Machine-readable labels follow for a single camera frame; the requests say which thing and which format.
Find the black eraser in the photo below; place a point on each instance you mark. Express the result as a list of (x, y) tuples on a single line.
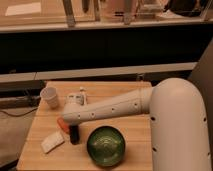
[(74, 134)]

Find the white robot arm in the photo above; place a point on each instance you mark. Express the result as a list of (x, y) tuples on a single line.
[(178, 120)]

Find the white paper cup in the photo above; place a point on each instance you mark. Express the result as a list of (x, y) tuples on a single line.
[(49, 95)]

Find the white tube bottle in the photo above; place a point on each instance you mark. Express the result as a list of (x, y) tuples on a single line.
[(83, 93)]

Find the white sponge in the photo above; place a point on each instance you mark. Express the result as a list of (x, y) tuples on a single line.
[(52, 141)]

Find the orange carrot toy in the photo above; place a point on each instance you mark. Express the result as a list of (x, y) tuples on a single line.
[(63, 125)]

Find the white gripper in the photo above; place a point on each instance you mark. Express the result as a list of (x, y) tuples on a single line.
[(74, 99)]

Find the green ribbed bowl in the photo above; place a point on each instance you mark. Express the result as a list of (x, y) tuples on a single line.
[(106, 146)]

